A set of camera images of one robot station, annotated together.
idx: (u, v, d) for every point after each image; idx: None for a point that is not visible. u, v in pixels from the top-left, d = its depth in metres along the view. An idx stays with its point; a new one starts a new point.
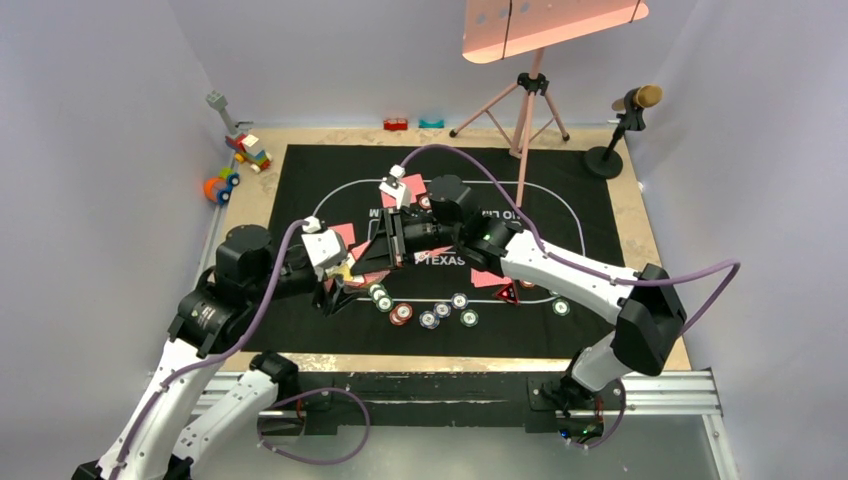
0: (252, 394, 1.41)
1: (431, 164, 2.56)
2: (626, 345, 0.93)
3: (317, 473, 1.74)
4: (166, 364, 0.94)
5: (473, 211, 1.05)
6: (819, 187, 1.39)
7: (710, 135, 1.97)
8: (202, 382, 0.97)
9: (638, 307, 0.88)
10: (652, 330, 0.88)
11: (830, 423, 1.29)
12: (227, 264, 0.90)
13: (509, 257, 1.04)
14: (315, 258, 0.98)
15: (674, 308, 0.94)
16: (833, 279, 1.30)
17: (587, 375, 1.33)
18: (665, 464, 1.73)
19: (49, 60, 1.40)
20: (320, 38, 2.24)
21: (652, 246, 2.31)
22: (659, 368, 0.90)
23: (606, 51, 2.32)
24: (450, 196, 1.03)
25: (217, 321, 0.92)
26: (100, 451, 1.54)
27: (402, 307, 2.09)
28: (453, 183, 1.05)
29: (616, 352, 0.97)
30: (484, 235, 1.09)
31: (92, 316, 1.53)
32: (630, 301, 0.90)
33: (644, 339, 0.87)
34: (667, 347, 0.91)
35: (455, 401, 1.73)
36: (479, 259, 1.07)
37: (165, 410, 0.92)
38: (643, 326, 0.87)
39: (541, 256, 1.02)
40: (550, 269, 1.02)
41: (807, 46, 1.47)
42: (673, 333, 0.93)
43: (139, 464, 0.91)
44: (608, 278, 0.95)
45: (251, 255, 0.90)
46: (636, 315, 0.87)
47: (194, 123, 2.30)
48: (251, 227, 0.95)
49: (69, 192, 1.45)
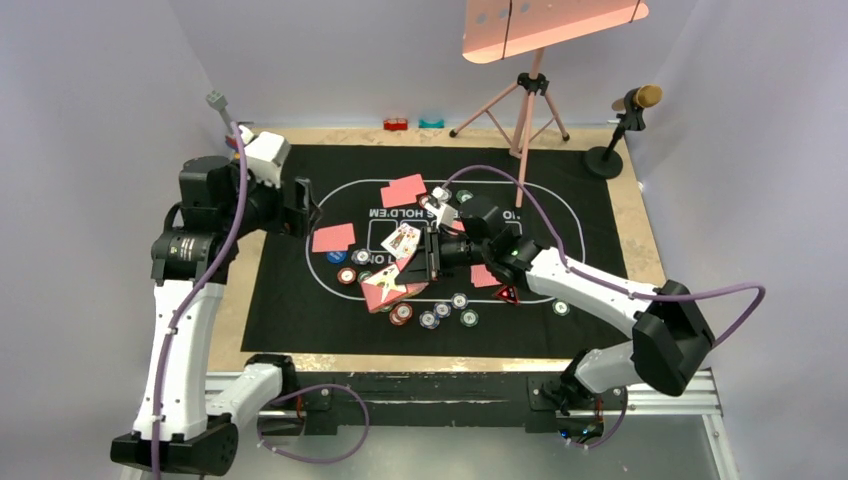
0: (261, 374, 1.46)
1: (431, 163, 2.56)
2: (646, 361, 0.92)
3: (316, 473, 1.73)
4: (165, 311, 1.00)
5: (500, 228, 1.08)
6: (820, 186, 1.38)
7: (710, 135, 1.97)
8: (207, 321, 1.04)
9: (657, 321, 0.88)
10: (671, 347, 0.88)
11: (830, 422, 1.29)
12: (195, 188, 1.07)
13: (535, 271, 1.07)
14: (262, 152, 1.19)
15: (697, 328, 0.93)
16: (835, 279, 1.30)
17: (593, 379, 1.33)
18: (666, 464, 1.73)
19: (48, 60, 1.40)
20: (320, 38, 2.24)
21: (653, 246, 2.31)
22: (679, 386, 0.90)
23: (606, 52, 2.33)
24: (479, 213, 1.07)
25: (201, 248, 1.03)
26: (99, 451, 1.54)
27: (402, 307, 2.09)
28: (481, 201, 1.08)
29: (637, 369, 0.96)
30: (513, 251, 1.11)
31: (90, 316, 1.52)
32: (649, 315, 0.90)
33: (663, 354, 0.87)
34: (689, 366, 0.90)
35: (455, 401, 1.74)
36: (506, 274, 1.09)
37: (183, 350, 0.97)
38: (660, 341, 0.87)
39: (564, 270, 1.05)
40: (572, 284, 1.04)
41: (808, 45, 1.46)
42: (696, 353, 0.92)
43: (180, 409, 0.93)
44: (626, 292, 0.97)
45: (215, 174, 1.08)
46: (655, 330, 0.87)
47: (195, 123, 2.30)
48: (202, 159, 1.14)
49: (68, 192, 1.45)
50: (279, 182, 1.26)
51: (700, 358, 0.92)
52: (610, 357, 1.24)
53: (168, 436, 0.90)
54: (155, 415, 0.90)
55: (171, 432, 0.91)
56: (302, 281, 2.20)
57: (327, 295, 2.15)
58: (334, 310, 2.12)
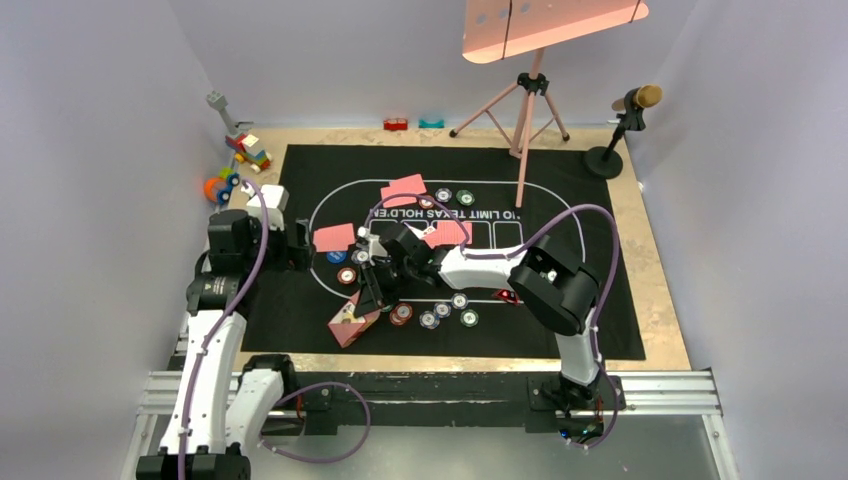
0: (261, 385, 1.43)
1: (431, 163, 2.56)
2: (539, 310, 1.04)
3: (316, 474, 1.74)
4: (196, 337, 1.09)
5: (414, 245, 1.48)
6: (819, 187, 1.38)
7: (710, 135, 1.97)
8: (232, 346, 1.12)
9: (527, 270, 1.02)
10: (544, 286, 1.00)
11: (830, 421, 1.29)
12: (223, 237, 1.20)
13: (444, 269, 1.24)
14: (266, 202, 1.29)
15: (573, 266, 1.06)
16: (835, 279, 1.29)
17: (570, 367, 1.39)
18: (665, 464, 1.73)
19: (47, 59, 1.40)
20: (320, 38, 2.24)
21: (652, 246, 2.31)
22: (574, 322, 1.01)
23: (606, 52, 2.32)
24: (392, 236, 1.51)
25: (232, 284, 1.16)
26: (99, 451, 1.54)
27: (402, 307, 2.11)
28: (396, 228, 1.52)
29: (543, 323, 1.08)
30: (429, 261, 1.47)
31: (91, 316, 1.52)
32: (520, 267, 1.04)
33: (541, 296, 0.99)
34: (574, 302, 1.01)
35: (455, 401, 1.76)
36: (428, 279, 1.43)
37: (211, 369, 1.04)
38: (534, 286, 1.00)
39: (461, 258, 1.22)
40: (469, 266, 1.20)
41: (807, 44, 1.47)
42: (579, 290, 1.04)
43: (205, 425, 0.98)
44: (503, 256, 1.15)
45: (238, 223, 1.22)
46: (526, 277, 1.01)
47: (194, 122, 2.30)
48: (227, 211, 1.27)
49: (69, 192, 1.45)
50: (282, 223, 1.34)
51: (586, 294, 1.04)
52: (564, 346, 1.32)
53: (193, 449, 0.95)
54: (183, 428, 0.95)
55: (196, 445, 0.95)
56: (301, 280, 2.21)
57: (327, 295, 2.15)
58: (334, 310, 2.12)
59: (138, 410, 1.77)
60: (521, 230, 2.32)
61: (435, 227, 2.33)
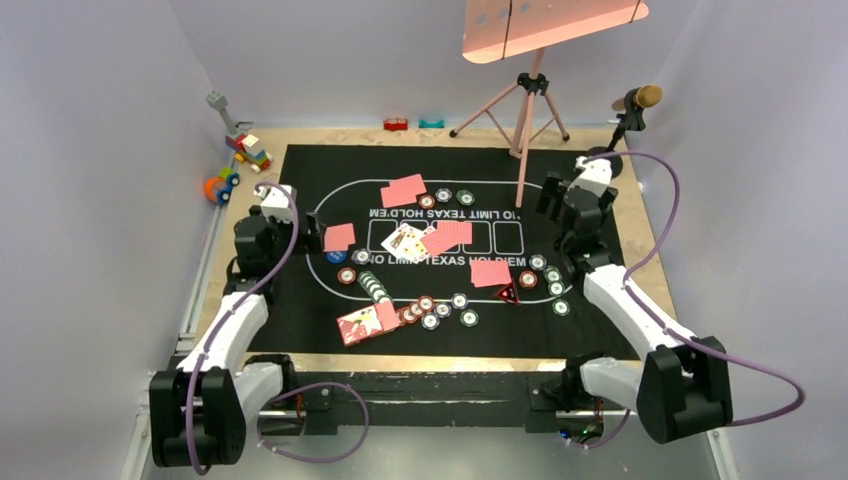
0: (262, 370, 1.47)
1: (432, 164, 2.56)
2: (651, 396, 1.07)
3: (317, 474, 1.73)
4: (226, 303, 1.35)
5: (586, 230, 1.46)
6: (821, 187, 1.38)
7: (710, 135, 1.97)
8: (251, 318, 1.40)
9: (674, 361, 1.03)
10: (676, 390, 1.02)
11: (828, 420, 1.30)
12: (248, 248, 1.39)
13: (593, 277, 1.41)
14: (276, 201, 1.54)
15: (716, 396, 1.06)
16: (835, 279, 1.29)
17: (597, 382, 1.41)
18: (666, 463, 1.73)
19: (46, 58, 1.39)
20: (320, 39, 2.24)
21: (652, 246, 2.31)
22: (666, 430, 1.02)
23: (607, 52, 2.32)
24: (582, 207, 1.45)
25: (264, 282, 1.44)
26: (97, 452, 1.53)
27: (425, 300, 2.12)
28: (588, 201, 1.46)
29: (642, 399, 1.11)
30: (586, 253, 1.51)
31: (91, 315, 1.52)
32: (672, 353, 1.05)
33: (664, 389, 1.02)
34: (685, 417, 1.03)
35: (455, 401, 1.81)
36: (570, 269, 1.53)
37: (234, 323, 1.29)
38: (668, 378, 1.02)
39: (618, 287, 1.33)
40: (620, 298, 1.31)
41: (808, 45, 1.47)
42: (699, 415, 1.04)
43: (221, 356, 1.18)
44: (662, 326, 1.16)
45: (259, 234, 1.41)
46: (671, 367, 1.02)
47: (195, 123, 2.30)
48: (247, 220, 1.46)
49: (68, 192, 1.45)
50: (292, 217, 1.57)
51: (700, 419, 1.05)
52: (621, 368, 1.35)
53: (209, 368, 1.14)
54: (203, 351, 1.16)
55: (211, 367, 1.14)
56: (301, 280, 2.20)
57: (327, 295, 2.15)
58: (333, 310, 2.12)
59: (138, 410, 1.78)
60: (521, 230, 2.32)
61: (436, 227, 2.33)
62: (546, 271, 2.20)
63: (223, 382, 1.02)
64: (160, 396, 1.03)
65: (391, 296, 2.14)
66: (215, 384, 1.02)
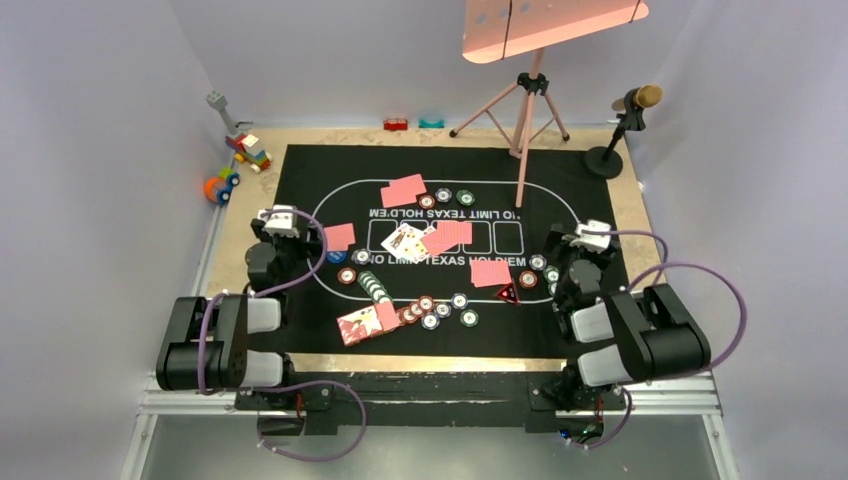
0: (265, 357, 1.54)
1: (432, 164, 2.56)
2: (623, 337, 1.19)
3: (316, 474, 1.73)
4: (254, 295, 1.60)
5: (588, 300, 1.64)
6: (822, 187, 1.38)
7: (710, 135, 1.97)
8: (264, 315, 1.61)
9: (623, 297, 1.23)
10: (633, 317, 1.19)
11: (830, 420, 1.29)
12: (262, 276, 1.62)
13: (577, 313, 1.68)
14: (279, 223, 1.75)
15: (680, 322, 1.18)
16: (838, 279, 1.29)
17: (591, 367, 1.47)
18: (666, 463, 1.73)
19: (45, 59, 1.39)
20: (320, 38, 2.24)
21: (652, 246, 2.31)
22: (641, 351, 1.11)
23: (606, 53, 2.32)
24: (584, 284, 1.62)
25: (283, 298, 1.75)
26: (97, 451, 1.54)
27: (425, 300, 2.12)
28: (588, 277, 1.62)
29: (623, 354, 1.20)
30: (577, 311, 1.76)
31: (91, 315, 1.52)
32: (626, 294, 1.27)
33: (620, 314, 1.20)
34: (654, 340, 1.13)
35: (455, 401, 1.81)
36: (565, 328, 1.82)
37: None
38: (619, 304, 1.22)
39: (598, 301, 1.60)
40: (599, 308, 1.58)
41: (807, 46, 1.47)
42: (673, 344, 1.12)
43: None
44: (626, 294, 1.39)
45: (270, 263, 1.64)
46: (620, 300, 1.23)
47: (194, 123, 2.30)
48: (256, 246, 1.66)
49: (67, 192, 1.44)
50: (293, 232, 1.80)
51: (677, 346, 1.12)
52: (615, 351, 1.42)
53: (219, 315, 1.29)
54: None
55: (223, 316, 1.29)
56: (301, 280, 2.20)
57: (326, 295, 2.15)
58: (333, 310, 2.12)
59: (138, 410, 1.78)
60: (522, 230, 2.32)
61: (436, 227, 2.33)
62: (546, 271, 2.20)
63: (238, 301, 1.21)
64: (182, 316, 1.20)
65: (391, 296, 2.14)
66: (231, 302, 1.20)
